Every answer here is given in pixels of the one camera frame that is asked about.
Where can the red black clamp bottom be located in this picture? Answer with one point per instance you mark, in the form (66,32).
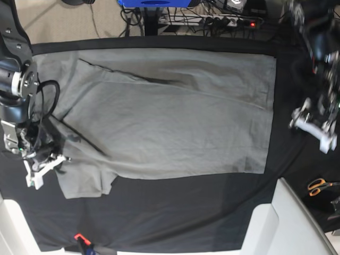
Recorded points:
(85,246)

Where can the white chair left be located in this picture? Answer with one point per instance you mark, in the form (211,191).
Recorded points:
(16,236)

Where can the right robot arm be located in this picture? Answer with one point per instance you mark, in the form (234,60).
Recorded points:
(24,136)

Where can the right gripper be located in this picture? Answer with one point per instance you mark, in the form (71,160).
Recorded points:
(40,161)

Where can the orange handled scissors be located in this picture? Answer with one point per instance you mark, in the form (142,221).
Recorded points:
(318,185)

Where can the grey T-shirt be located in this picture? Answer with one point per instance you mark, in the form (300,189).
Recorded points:
(158,113)

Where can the white chair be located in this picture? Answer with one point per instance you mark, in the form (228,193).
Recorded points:
(16,236)
(284,226)

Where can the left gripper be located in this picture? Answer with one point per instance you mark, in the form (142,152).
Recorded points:
(318,120)

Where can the white chair right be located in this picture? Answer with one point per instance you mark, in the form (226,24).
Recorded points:
(284,226)

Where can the blue plastic bin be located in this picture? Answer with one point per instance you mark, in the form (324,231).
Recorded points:
(154,3)

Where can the black table cloth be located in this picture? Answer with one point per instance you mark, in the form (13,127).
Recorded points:
(200,213)

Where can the black stand post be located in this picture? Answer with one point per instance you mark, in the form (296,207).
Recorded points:
(151,17)

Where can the black metal tool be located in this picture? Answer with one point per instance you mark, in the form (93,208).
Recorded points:
(335,205)

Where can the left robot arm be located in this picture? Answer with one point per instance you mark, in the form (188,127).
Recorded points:
(318,29)

